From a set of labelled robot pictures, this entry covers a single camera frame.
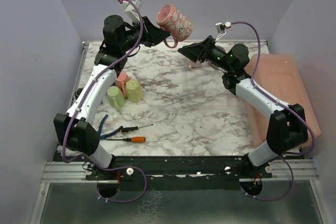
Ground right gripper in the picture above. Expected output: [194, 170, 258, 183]
[178, 36, 232, 73]

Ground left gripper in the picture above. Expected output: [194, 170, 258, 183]
[120, 15, 170, 52]

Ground pink spectrum mug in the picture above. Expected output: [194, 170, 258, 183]
[156, 4, 193, 49]

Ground salmon pink mug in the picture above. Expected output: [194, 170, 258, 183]
[115, 71, 130, 97]

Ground light green mug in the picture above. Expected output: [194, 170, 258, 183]
[107, 86, 125, 112]

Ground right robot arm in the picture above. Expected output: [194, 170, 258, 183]
[178, 36, 308, 177]

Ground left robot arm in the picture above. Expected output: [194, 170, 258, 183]
[54, 15, 170, 179]

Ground yellow-green faceted mug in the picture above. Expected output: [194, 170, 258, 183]
[125, 79, 143, 103]

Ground black mug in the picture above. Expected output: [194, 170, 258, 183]
[74, 88, 82, 99]

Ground pink storage bin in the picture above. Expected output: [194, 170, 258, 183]
[245, 54, 321, 147]

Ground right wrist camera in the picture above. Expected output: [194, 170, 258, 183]
[215, 22, 232, 42]

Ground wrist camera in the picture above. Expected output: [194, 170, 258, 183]
[215, 22, 232, 42]
[121, 0, 142, 22]

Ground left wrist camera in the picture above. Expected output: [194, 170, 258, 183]
[121, 0, 142, 22]

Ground black handled screwdriver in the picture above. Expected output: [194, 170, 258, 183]
[120, 124, 153, 134]

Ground orange handled screwdriver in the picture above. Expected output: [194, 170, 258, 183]
[105, 136, 145, 143]

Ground blue handled pliers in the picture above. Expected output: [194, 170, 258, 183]
[98, 114, 123, 141]

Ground black mounting base plate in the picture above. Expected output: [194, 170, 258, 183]
[52, 150, 274, 190]

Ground aluminium rail frame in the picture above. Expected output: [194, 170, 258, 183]
[33, 45, 323, 223]

